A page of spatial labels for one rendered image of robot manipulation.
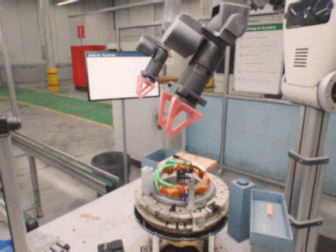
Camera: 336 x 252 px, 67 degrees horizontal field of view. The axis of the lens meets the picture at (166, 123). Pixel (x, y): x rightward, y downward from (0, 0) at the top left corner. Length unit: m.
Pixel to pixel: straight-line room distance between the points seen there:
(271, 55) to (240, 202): 2.13
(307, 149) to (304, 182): 0.12
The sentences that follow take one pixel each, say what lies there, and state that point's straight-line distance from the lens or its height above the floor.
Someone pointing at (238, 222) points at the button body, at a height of 0.88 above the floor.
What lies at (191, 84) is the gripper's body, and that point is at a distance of 0.52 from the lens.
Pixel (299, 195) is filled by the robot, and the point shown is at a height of 1.03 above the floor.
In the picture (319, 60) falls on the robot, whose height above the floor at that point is 1.52.
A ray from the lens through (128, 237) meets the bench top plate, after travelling 1.22.
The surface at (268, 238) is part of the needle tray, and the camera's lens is 0.82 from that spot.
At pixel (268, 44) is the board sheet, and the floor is 1.65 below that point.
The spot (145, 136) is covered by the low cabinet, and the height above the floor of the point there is 0.50.
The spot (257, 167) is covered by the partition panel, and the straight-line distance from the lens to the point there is 3.32.
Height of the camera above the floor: 1.54
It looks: 15 degrees down
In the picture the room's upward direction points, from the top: straight up
